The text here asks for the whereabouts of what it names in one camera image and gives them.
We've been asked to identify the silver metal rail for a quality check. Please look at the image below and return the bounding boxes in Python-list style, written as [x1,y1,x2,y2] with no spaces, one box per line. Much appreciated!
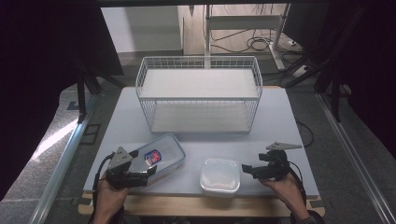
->
[315,92,396,224]
[28,92,101,224]

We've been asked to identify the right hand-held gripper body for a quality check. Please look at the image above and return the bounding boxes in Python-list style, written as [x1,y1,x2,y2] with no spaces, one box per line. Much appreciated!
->
[258,141,304,181]

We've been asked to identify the black metal stand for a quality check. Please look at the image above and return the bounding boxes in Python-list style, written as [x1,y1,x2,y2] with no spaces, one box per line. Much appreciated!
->
[284,4,368,123]
[74,58,127,124]

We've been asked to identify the white square lidded container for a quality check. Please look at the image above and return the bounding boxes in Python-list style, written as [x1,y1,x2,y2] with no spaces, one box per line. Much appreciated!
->
[199,157,242,198]

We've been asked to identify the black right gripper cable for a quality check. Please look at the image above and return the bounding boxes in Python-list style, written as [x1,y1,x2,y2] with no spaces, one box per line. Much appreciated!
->
[287,161,308,204]

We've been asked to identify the black floor cable loop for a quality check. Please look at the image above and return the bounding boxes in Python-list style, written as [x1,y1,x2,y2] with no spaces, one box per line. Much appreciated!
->
[294,119,316,148]

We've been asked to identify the tangled black floor cables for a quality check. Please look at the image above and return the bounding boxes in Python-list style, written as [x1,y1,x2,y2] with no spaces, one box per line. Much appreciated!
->
[208,28,301,54]

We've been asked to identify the white power strip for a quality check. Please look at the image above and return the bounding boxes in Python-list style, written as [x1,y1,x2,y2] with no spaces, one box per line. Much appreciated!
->
[290,64,310,79]

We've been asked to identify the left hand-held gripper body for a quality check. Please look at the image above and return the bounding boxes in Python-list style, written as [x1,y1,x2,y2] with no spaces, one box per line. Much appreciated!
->
[105,146,149,190]

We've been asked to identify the white desk frame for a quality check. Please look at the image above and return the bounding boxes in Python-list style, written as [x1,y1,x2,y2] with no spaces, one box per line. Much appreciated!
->
[204,3,291,72]

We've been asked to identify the person's left hand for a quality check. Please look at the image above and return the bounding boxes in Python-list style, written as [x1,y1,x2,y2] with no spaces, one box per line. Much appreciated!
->
[92,179,130,219]

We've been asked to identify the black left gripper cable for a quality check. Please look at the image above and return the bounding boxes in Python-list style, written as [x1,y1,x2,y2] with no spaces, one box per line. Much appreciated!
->
[92,151,117,206]

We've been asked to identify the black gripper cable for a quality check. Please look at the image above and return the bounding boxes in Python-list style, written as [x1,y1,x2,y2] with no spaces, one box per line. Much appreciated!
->
[287,161,308,204]
[92,151,117,206]

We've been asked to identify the clear rectangular lidded container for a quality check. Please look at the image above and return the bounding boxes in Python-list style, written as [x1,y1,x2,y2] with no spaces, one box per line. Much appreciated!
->
[129,133,187,188]

